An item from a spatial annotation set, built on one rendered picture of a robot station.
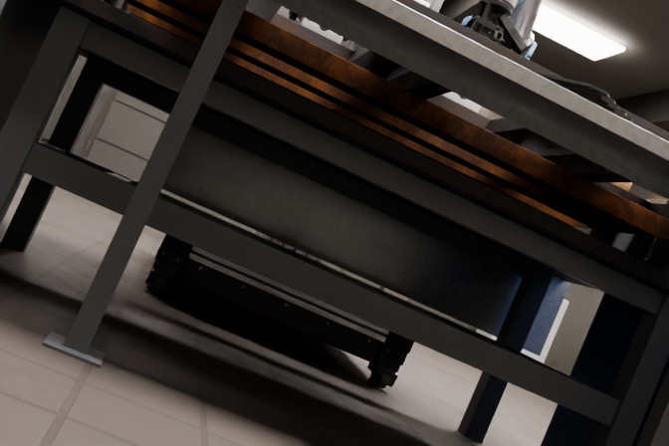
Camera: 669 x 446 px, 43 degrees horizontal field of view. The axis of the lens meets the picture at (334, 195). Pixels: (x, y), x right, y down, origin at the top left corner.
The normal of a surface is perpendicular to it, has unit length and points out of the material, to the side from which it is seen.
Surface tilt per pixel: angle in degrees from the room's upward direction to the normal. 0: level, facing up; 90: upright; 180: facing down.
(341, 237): 90
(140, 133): 90
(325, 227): 90
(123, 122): 90
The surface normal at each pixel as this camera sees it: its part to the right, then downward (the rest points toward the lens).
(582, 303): 0.17, 0.00
